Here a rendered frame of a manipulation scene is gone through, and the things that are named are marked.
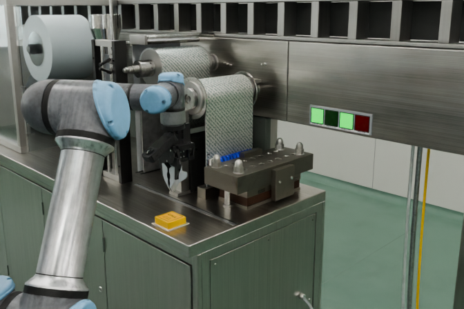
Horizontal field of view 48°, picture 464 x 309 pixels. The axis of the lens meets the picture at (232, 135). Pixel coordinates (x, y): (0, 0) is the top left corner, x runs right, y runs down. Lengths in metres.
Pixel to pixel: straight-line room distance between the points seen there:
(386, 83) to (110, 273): 1.17
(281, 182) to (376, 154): 2.78
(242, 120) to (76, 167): 0.99
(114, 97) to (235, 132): 0.91
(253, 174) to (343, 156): 3.04
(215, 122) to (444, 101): 0.74
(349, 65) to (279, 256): 0.69
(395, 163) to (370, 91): 2.75
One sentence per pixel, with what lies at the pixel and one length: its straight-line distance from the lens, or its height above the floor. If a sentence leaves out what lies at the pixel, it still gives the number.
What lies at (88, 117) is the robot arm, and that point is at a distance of 1.03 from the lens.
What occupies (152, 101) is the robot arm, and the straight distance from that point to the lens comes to 1.40.
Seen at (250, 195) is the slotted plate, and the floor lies 0.95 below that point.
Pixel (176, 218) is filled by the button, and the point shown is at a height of 0.92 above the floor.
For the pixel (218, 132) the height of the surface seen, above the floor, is 1.13.
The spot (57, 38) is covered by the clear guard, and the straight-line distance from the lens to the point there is 2.60.
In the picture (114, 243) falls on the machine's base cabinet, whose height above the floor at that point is 0.75.
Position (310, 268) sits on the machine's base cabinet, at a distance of 2.01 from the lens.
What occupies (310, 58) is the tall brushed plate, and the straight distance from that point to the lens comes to 1.85.
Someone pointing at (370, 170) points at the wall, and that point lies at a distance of 4.58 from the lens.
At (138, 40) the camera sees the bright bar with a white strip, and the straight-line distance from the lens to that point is 1.98.
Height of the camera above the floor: 1.55
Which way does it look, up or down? 14 degrees down
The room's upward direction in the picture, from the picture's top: straight up
